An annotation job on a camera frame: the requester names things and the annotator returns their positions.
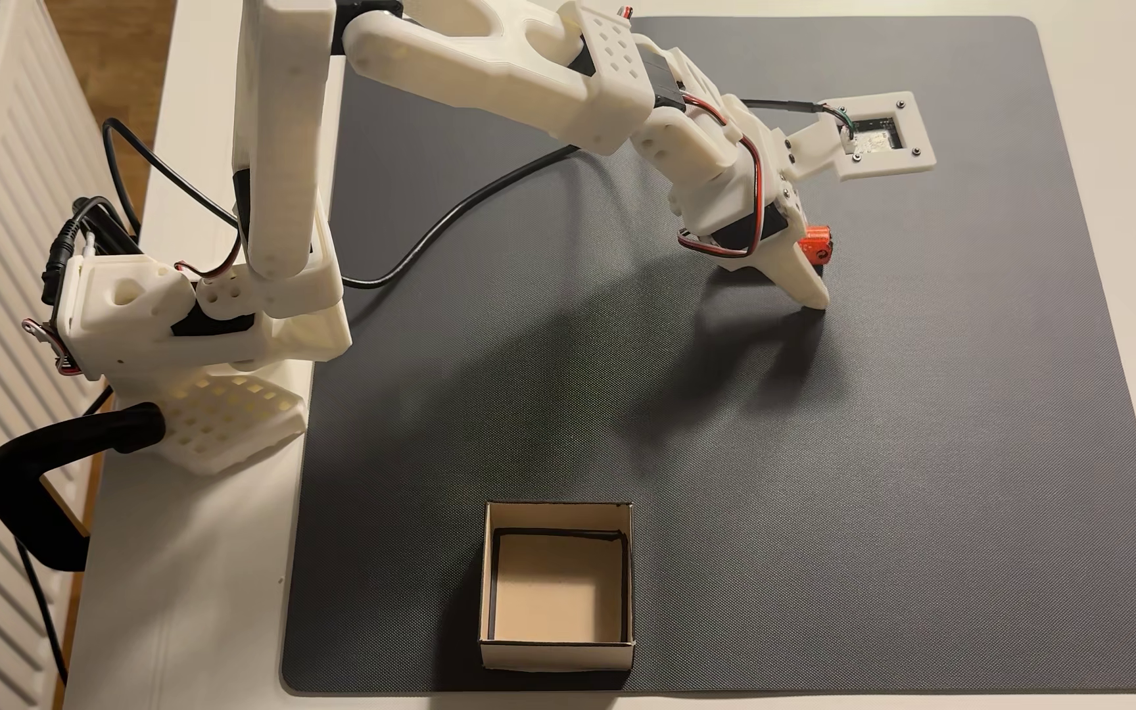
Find black looped cable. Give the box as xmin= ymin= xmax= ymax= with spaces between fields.
xmin=101 ymin=117 xmax=240 ymax=238

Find red black servo wires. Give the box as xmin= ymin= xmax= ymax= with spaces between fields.
xmin=676 ymin=91 xmax=765 ymax=260

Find long black camera cable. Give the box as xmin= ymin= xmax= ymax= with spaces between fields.
xmin=341 ymin=97 xmax=856 ymax=291

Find thin black hanging cable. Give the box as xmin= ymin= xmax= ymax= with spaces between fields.
xmin=12 ymin=537 xmax=72 ymax=688

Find dark grey textured mat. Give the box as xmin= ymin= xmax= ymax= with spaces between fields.
xmin=280 ymin=14 xmax=1136 ymax=696

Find black table clamp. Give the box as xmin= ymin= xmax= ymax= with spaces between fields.
xmin=0 ymin=401 xmax=168 ymax=574

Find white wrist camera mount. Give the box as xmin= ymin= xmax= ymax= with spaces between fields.
xmin=787 ymin=91 xmax=938 ymax=185

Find small open cardboard box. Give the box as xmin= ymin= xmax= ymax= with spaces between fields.
xmin=478 ymin=500 xmax=637 ymax=675

